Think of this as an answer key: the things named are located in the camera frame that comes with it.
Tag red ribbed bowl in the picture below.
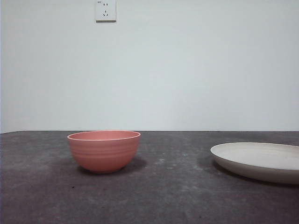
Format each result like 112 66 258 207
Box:
67 130 142 174

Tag white round plate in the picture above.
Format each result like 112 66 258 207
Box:
210 142 299 186

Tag white wall socket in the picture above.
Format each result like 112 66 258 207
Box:
95 0 117 23

